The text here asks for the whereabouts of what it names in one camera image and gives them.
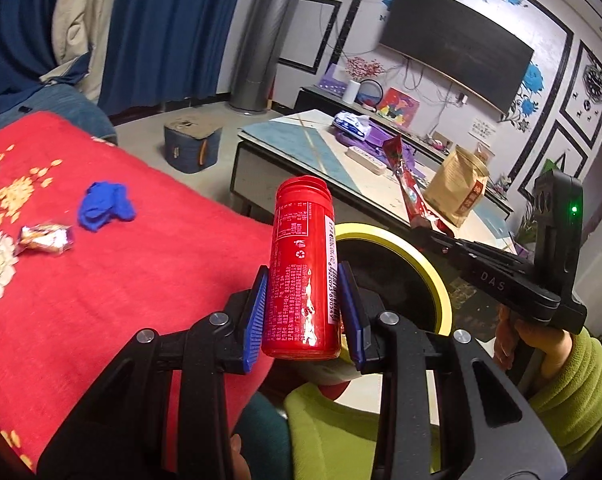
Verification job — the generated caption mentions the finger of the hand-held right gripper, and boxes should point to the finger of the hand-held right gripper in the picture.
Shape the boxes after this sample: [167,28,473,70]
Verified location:
[411,225,535,264]
[420,236,533,274]

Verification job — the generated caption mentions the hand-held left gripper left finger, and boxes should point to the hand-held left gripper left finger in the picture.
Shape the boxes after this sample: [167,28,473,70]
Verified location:
[36,266,271,480]

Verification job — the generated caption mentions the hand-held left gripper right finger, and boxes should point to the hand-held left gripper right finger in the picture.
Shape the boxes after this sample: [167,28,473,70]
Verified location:
[337,261,568,480]

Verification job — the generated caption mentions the black bin yellow rim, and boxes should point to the black bin yellow rim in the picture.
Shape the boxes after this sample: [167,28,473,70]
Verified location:
[331,222,455,361]

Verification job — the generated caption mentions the red cylindrical can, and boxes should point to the red cylindrical can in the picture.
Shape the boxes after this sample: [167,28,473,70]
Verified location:
[260,175,345,362]

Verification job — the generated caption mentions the red snack packet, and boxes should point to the red snack packet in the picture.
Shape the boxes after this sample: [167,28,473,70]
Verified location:
[382,134,454,237]

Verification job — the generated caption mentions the person's right hand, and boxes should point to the person's right hand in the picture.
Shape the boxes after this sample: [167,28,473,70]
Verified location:
[494,305,574,372]

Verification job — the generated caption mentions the person's left hand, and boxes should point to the person's left hand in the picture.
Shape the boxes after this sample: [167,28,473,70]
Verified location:
[230,432,253,480]

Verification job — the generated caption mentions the brown paper bag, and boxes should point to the brown paper bag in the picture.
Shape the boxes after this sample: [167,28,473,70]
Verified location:
[423,146,490,229]

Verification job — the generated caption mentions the person's teal pants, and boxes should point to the person's teal pants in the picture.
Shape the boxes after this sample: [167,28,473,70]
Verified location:
[231,392,295,480]

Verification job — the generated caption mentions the person's green fleece jacket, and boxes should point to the person's green fleece jacket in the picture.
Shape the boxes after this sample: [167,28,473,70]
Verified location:
[283,381,443,480]

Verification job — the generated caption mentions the red floral blanket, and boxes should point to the red floral blanket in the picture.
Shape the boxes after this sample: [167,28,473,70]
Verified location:
[0,110,283,472]

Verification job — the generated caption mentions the white power strip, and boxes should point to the white power strip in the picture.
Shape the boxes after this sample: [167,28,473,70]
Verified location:
[347,145,387,176]

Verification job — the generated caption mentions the purple case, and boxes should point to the purple case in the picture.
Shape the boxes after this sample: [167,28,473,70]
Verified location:
[330,125,401,150]

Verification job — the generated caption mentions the colourful picture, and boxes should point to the colourful picture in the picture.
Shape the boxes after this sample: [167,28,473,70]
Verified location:
[376,87,421,127]

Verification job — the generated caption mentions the blue white tissue pack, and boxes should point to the blue white tissue pack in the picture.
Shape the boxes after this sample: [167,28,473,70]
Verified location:
[333,112,372,137]

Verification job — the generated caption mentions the grey coffee table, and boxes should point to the grey coffee table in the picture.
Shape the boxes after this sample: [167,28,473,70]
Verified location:
[229,108,523,262]

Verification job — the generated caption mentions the blue storage stool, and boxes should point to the blue storage stool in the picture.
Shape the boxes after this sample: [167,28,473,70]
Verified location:
[163,117,223,174]

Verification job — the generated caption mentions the round blue ornament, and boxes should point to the round blue ornament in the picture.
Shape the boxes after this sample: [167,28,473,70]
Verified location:
[356,80,383,109]

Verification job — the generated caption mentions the blue cloth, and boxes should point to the blue cloth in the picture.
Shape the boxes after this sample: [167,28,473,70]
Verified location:
[77,181,138,232]

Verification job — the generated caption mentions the white cylinder container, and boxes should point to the white cylinder container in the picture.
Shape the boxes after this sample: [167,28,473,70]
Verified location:
[343,78,365,106]

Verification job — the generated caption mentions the black flat television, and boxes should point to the black flat television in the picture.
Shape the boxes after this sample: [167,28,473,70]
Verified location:
[377,0,535,115]

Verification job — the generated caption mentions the purple box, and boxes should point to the purple box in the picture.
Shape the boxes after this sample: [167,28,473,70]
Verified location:
[321,62,350,94]

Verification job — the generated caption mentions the shiny foil snack wrapper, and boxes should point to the shiny foil snack wrapper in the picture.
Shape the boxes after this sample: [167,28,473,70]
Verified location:
[15,222,76,257]

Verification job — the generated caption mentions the metal stove pipe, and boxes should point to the metal stove pipe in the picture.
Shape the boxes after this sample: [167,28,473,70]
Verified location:
[228,0,308,112]

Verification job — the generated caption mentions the blue-grey cushion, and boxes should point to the blue-grey cushion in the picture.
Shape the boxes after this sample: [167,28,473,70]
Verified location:
[0,84,118,147]

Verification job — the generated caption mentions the beige cloth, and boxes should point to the beige cloth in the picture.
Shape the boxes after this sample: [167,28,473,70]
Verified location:
[40,0,128,87]

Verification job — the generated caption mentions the dark blue curtain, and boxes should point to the dark blue curtain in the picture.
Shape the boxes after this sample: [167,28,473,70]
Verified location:
[0,0,92,127]

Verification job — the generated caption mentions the white wall notice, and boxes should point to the white wall notice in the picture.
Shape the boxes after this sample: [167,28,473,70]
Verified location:
[468,117,497,139]

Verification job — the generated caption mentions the black wall clock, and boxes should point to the black wall clock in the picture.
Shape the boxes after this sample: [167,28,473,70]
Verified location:
[578,62,602,104]

